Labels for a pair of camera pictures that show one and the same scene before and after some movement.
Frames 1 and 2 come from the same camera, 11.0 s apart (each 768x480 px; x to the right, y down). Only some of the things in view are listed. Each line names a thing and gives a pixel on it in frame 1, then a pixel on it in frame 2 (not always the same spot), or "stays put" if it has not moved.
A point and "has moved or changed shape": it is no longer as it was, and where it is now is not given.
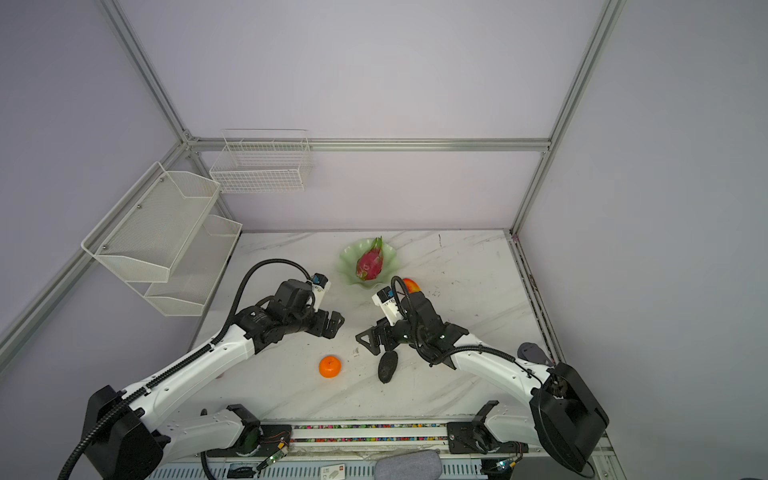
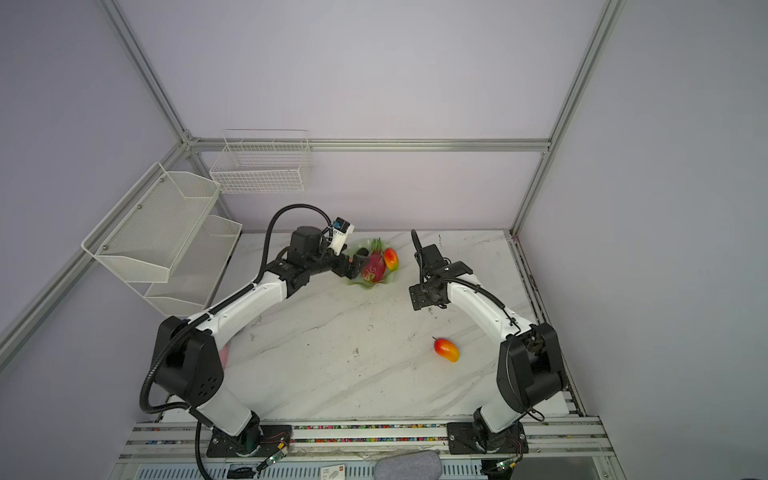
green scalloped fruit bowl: [350, 255] stays put
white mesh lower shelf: [198, 272] stays put
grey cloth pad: [418, 465] stays put
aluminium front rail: [415, 437] stays put
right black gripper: [384, 329] to [417, 298]
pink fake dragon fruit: [370, 264] stays put
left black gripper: [333, 324] to [354, 266]
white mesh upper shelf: [151, 231] stays put
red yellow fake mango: [411, 286] has moved or changed shape
